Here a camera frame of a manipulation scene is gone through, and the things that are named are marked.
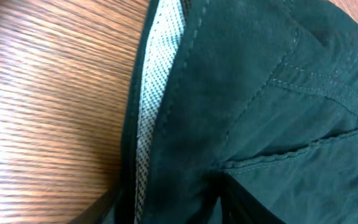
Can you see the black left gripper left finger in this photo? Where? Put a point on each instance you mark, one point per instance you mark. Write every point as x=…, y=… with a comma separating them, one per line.
x=100, y=212

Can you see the black shorts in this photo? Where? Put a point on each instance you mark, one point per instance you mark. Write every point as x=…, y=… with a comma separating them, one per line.
x=265, y=91

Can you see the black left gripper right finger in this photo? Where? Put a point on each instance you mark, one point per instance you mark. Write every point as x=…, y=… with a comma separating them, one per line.
x=241, y=207

